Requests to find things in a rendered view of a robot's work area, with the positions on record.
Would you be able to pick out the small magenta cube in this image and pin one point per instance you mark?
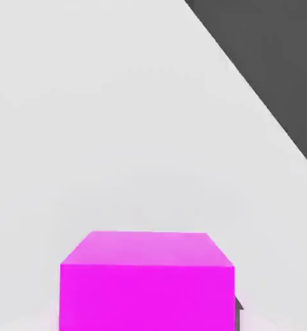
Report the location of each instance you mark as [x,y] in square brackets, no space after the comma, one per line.
[146,292]

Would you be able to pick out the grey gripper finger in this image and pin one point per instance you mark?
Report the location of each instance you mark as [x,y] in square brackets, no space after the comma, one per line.
[238,316]

